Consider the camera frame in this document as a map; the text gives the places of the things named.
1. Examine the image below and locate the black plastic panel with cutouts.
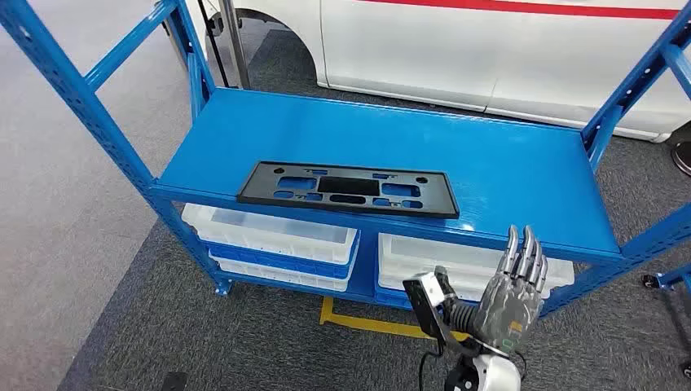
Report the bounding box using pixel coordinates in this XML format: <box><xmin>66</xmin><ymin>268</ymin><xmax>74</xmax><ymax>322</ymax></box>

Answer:
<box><xmin>236</xmin><ymin>160</ymin><xmax>461</xmax><ymax>220</ymax></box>

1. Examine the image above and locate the blue metal shelf rack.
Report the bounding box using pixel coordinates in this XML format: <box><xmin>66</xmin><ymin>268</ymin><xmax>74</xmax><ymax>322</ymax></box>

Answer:
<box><xmin>0</xmin><ymin>0</ymin><xmax>691</xmax><ymax>319</ymax></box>

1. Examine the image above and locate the black flat robot part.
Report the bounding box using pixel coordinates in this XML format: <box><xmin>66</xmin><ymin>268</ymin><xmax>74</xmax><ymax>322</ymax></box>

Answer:
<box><xmin>161</xmin><ymin>371</ymin><xmax>189</xmax><ymax>391</ymax></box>

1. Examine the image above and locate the blue wheeled shelf rack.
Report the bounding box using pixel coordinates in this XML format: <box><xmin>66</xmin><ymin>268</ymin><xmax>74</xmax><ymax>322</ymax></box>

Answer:
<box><xmin>640</xmin><ymin>263</ymin><xmax>691</xmax><ymax>380</ymax></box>

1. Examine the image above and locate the white plastic bin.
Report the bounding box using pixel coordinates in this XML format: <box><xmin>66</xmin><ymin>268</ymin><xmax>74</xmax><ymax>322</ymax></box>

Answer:
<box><xmin>210</xmin><ymin>253</ymin><xmax>354</xmax><ymax>293</ymax></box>
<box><xmin>182</xmin><ymin>203</ymin><xmax>359</xmax><ymax>266</ymax></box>
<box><xmin>377</xmin><ymin>264</ymin><xmax>557</xmax><ymax>302</ymax></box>
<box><xmin>377</xmin><ymin>233</ymin><xmax>575</xmax><ymax>295</ymax></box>

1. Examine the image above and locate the blue plastic bin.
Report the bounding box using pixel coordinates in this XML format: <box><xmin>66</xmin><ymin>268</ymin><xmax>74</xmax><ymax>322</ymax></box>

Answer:
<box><xmin>373</xmin><ymin>280</ymin><xmax>416</xmax><ymax>311</ymax></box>
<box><xmin>205</xmin><ymin>231</ymin><xmax>362</xmax><ymax>280</ymax></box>

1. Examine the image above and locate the white car with red stripe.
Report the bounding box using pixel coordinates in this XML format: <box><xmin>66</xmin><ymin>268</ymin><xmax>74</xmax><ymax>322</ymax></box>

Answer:
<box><xmin>186</xmin><ymin>0</ymin><xmax>691</xmax><ymax>144</ymax></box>

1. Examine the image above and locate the thin black pole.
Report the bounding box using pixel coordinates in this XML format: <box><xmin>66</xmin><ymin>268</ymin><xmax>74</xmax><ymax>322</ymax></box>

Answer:
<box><xmin>196</xmin><ymin>0</ymin><xmax>231</xmax><ymax>89</ymax></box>

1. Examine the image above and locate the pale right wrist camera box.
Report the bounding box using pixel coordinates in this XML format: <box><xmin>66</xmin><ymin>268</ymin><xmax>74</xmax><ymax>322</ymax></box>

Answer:
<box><xmin>402</xmin><ymin>271</ymin><xmax>460</xmax><ymax>352</ymax></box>

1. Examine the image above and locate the silver metal post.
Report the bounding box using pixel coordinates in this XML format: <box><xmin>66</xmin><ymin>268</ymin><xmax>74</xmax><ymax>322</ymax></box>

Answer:
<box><xmin>218</xmin><ymin>0</ymin><xmax>253</xmax><ymax>90</ymax></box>

